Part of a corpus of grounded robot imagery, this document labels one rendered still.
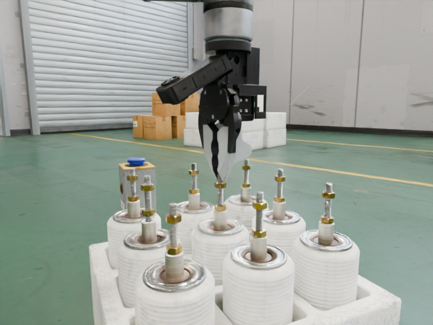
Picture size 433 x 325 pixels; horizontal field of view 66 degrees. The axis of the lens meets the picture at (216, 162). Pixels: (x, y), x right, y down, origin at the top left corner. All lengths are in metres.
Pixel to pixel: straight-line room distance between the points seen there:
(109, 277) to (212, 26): 0.42
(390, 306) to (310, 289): 0.11
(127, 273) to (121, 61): 5.95
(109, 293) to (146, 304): 0.15
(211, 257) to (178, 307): 0.16
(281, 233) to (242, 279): 0.17
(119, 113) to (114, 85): 0.50
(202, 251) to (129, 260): 0.11
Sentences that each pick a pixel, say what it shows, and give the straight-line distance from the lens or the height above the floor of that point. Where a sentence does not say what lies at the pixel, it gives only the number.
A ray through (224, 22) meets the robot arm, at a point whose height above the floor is 0.57.
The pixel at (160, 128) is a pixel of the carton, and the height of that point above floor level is 0.15.
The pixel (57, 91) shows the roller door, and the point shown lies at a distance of 5.81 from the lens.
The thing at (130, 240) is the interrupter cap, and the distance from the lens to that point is 0.52.
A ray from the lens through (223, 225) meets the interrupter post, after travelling 0.55.
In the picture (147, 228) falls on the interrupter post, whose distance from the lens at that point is 0.51.
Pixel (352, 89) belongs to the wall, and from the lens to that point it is 5.80.
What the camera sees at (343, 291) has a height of 0.20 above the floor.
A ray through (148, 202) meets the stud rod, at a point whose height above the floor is 0.31.
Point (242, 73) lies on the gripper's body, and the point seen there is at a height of 0.50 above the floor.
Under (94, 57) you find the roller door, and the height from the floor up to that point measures 1.22.
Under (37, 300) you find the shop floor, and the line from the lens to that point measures 0.94.
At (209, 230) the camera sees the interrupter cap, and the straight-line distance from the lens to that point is 0.54.
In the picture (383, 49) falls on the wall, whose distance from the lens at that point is 5.71.
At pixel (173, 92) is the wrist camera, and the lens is 0.46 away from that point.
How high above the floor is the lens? 0.45
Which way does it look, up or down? 10 degrees down
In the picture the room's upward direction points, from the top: straight up
